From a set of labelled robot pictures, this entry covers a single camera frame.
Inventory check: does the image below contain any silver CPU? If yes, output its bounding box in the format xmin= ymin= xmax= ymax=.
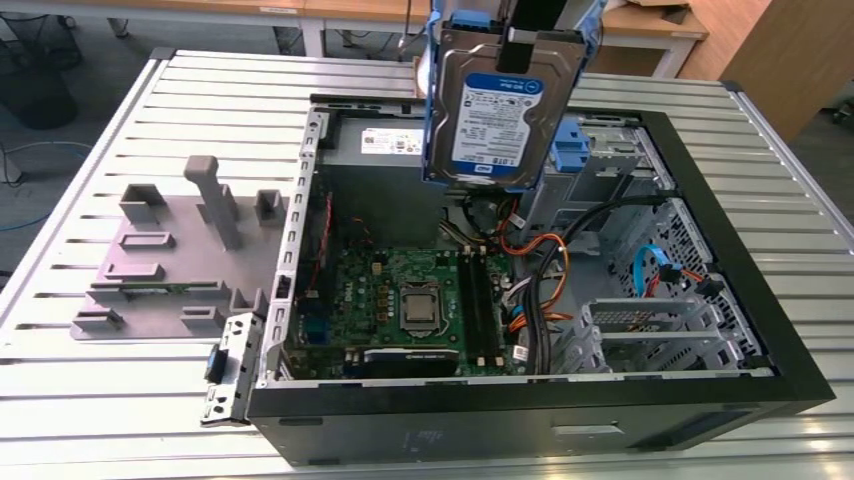
xmin=404 ymin=293 xmax=439 ymax=321

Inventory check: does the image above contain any black waste bin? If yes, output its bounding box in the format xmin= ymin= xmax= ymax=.
xmin=0 ymin=12 xmax=85 ymax=132

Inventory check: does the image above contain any blue VGA connector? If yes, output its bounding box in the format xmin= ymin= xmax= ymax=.
xmin=204 ymin=344 xmax=229 ymax=386

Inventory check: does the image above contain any black graphics card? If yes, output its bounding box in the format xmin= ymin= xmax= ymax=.
xmin=345 ymin=344 xmax=463 ymax=380

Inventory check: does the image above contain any metal disk bay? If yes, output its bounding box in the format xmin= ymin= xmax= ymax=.
xmin=577 ymin=297 xmax=768 ymax=375

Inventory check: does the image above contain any blue SATA wire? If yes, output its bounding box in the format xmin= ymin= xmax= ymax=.
xmin=636 ymin=243 xmax=673 ymax=300

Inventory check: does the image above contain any blue plastic drive latch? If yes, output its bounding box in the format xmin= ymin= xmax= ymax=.
xmin=551 ymin=124 xmax=593 ymax=175

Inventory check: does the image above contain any black PC case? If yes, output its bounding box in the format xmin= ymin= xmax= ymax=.
xmin=242 ymin=92 xmax=839 ymax=469

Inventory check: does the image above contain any grey parts rack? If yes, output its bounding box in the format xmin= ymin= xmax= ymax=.
xmin=69 ymin=154 xmax=298 ymax=346

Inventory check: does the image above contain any power wire with black connector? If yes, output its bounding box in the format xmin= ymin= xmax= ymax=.
xmin=656 ymin=267 xmax=728 ymax=304

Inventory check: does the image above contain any metal slot retention bracket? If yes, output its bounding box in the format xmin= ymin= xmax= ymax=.
xmin=197 ymin=310 xmax=262 ymax=430

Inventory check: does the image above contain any thick black cable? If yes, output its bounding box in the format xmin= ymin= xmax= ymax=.
xmin=532 ymin=199 xmax=672 ymax=375
xmin=523 ymin=197 xmax=668 ymax=375

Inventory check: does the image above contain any CPU socket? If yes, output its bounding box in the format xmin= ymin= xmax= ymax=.
xmin=397 ymin=279 xmax=447 ymax=337

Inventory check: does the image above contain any green motherboard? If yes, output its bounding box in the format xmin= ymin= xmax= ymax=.
xmin=292 ymin=244 xmax=528 ymax=379

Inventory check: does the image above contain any metal drive cage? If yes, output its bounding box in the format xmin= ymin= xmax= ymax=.
xmin=525 ymin=115 xmax=675 ymax=241

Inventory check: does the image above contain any wooden cabinet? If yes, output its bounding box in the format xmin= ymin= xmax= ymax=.
xmin=676 ymin=0 xmax=854 ymax=144

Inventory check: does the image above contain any green RAM stick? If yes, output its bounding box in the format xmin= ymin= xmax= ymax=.
xmin=118 ymin=283 xmax=225 ymax=296

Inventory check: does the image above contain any orange power wire bundle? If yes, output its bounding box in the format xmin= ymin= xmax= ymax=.
xmin=497 ymin=232 xmax=576 ymax=334

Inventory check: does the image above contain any grey power supply unit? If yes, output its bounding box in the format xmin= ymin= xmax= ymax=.
xmin=316 ymin=117 xmax=449 ymax=251

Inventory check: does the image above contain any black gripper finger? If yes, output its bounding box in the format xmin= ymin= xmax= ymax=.
xmin=496 ymin=0 xmax=561 ymax=75

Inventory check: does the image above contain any wooden top white desk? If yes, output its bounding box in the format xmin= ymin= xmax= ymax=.
xmin=62 ymin=0 xmax=435 ymax=59
xmin=596 ymin=0 xmax=709 ymax=79

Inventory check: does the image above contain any hard disk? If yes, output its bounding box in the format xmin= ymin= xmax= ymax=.
xmin=419 ymin=0 xmax=605 ymax=196

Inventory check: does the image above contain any black RAM slot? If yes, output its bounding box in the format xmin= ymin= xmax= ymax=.
xmin=473 ymin=246 xmax=501 ymax=370
xmin=456 ymin=246 xmax=485 ymax=370
xmin=464 ymin=246 xmax=493 ymax=370

